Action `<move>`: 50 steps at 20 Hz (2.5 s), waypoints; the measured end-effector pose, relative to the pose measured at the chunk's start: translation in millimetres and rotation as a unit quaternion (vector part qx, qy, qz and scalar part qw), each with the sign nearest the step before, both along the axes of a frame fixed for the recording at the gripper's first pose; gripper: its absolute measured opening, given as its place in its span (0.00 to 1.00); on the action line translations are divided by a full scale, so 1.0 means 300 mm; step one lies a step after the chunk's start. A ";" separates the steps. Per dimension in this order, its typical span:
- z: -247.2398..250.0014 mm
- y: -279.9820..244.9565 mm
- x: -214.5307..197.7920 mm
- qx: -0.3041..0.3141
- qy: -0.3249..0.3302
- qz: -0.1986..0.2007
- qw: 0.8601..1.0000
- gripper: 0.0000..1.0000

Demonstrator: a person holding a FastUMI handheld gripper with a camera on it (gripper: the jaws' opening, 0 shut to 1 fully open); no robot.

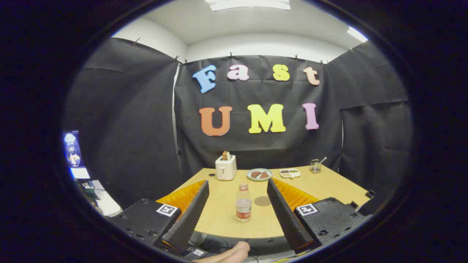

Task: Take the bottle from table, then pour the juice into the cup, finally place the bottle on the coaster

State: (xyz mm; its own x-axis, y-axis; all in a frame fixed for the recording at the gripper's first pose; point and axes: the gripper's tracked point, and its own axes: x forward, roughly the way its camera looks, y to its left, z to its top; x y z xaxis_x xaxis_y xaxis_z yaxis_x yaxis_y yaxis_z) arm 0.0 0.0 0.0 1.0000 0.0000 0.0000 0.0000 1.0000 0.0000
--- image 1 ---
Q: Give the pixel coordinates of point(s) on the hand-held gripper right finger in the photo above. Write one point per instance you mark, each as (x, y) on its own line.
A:
(287, 219)

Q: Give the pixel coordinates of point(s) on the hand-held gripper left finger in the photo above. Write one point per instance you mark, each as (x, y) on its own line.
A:
(190, 219)

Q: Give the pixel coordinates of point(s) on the brown round coaster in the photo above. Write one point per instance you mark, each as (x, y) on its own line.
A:
(261, 201)

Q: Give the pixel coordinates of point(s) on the clear plastic juice bottle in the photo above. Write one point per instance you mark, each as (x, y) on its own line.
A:
(244, 204)

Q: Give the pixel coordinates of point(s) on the wooden table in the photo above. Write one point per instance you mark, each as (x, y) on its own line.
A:
(226, 215)

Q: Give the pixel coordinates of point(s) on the white divided sauce dish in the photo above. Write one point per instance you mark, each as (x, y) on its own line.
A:
(290, 173)

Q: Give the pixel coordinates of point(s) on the pale green plate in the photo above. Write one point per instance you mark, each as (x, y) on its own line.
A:
(259, 179)

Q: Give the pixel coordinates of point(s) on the brown meat piece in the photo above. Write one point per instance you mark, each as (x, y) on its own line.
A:
(255, 174)
(264, 175)

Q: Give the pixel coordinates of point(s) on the white toaster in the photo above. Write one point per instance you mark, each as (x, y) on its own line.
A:
(226, 170)

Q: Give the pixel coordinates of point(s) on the toasted bread slice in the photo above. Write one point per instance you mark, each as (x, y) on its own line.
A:
(226, 156)

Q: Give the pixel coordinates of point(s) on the white side desk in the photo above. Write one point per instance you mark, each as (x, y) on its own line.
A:
(109, 204)

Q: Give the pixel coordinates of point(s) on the computer monitor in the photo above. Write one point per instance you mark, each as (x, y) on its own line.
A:
(72, 149)

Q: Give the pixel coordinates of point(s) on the small ceiling light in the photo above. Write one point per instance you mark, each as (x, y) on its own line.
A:
(357, 34)

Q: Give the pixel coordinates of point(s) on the long ceiling light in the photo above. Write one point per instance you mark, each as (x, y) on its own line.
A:
(248, 4)

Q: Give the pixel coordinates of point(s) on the black table edge bracket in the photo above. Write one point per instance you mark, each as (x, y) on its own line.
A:
(370, 194)

